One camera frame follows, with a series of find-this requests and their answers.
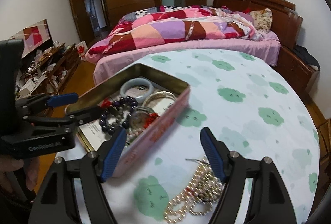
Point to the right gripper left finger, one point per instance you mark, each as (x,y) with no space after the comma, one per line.
(56,200)

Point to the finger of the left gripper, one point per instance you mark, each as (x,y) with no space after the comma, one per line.
(44,101)
(77,116)

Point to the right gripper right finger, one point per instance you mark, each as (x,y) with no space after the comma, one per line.
(269,200)

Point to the wooden tv cabinet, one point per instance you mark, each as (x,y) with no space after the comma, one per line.
(51,74)

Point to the pink bed sheet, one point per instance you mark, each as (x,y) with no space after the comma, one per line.
(107,66)

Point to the silver wrist watch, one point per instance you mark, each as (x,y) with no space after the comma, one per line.
(139,117)

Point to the pale jade bangle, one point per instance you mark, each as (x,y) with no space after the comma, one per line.
(138,88)

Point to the red and white paper bag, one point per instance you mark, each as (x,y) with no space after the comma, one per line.
(81,49)

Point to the flat television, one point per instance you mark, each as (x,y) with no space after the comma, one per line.
(33,36)

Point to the pink metal tin box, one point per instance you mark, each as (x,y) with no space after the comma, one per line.
(157,129)

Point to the silver bangle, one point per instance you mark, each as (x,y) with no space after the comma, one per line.
(159,97)

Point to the green cloud tablecloth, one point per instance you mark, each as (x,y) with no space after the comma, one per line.
(247,105)

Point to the patchwork quilt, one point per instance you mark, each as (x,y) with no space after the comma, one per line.
(180,25)

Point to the wooden nightstand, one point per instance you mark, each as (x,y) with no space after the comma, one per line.
(298,74)

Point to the dark clothes on nightstand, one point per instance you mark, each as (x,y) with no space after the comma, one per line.
(306,57)

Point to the floral pillow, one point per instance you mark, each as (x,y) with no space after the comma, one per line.
(262,19)

